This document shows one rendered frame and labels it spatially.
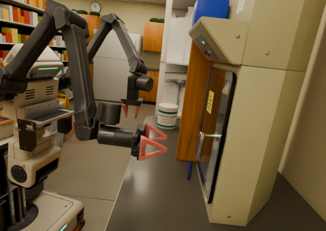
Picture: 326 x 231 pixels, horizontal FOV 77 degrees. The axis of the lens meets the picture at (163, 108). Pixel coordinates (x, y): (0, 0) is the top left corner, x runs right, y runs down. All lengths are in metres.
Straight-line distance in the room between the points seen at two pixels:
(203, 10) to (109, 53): 4.96
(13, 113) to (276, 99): 1.17
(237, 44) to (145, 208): 0.55
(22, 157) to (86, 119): 0.69
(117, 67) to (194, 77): 4.74
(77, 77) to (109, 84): 4.98
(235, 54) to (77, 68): 0.47
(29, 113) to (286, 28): 1.09
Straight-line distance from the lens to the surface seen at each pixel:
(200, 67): 0.90
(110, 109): 0.62
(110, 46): 5.60
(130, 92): 0.98
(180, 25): 1.92
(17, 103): 1.17
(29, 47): 0.91
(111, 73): 5.62
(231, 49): 0.54
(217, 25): 0.53
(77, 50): 0.74
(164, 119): 1.33
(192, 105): 0.92
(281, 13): 0.58
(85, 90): 0.69
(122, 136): 0.62
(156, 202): 0.75
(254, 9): 0.56
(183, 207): 0.75
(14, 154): 1.33
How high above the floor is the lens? 1.42
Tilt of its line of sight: 15 degrees down
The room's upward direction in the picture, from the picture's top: 6 degrees clockwise
